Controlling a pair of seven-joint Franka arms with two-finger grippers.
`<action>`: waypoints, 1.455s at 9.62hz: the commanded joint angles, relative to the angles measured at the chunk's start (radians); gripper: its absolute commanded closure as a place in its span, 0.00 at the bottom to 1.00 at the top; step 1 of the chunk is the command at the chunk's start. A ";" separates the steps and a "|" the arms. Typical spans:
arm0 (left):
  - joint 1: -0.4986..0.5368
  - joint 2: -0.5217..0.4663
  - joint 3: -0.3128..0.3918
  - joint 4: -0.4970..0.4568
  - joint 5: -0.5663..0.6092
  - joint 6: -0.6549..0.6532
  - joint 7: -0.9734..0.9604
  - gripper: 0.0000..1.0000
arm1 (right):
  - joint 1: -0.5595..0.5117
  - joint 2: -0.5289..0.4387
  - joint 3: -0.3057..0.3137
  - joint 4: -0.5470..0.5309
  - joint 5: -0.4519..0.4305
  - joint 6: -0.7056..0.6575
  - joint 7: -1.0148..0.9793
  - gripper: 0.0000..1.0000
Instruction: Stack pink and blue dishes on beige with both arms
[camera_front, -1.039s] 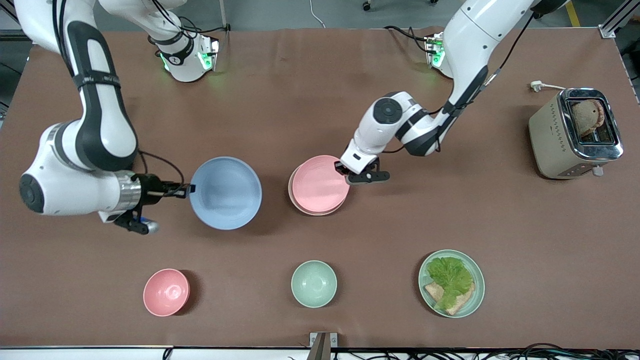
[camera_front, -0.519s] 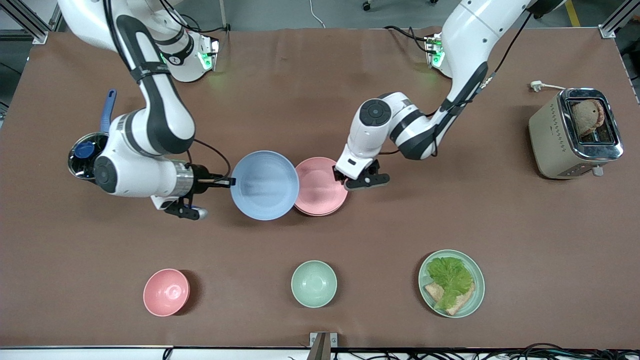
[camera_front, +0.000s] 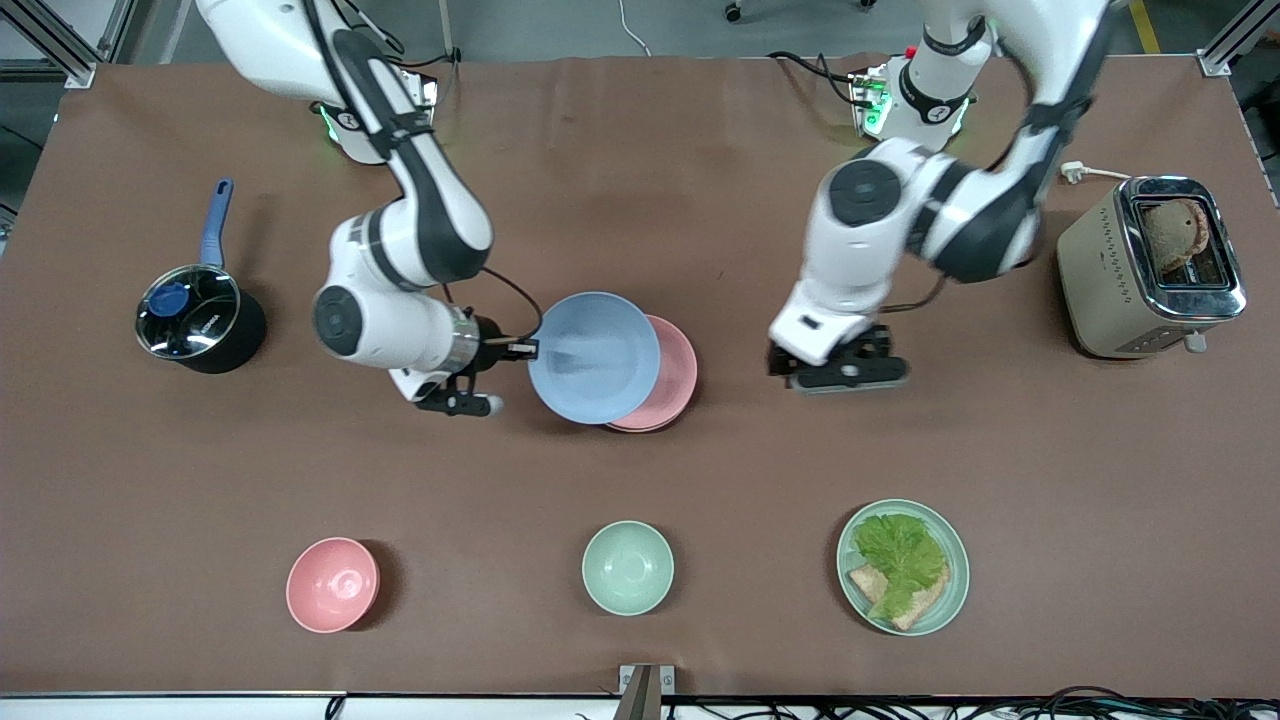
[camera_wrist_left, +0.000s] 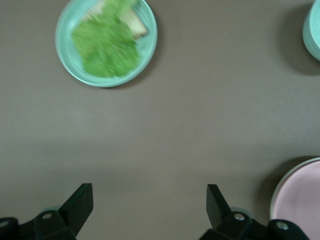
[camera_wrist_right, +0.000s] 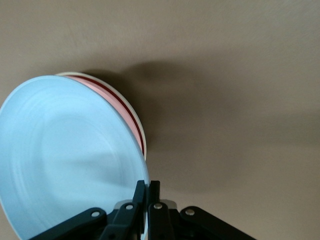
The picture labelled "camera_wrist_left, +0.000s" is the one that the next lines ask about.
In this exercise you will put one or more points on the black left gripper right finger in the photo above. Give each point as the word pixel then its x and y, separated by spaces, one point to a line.
pixel 220 210

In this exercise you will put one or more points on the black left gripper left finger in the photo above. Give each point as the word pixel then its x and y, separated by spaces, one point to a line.
pixel 75 210

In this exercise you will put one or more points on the pink plate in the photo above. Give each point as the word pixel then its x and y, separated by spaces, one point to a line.
pixel 302 200

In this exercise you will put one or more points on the beige plate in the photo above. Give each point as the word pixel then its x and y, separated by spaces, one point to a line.
pixel 276 193

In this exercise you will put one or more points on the brown table cover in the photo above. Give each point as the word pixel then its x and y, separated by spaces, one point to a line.
pixel 160 125

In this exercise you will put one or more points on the green plate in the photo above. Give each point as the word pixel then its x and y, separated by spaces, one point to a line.
pixel 67 55

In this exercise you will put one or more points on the green lettuce leaf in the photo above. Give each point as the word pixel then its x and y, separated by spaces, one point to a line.
pixel 105 47

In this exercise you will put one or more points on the bread slice under lettuce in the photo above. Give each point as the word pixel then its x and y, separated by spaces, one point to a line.
pixel 137 26

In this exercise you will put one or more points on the green bowl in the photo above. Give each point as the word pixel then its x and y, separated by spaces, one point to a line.
pixel 313 30

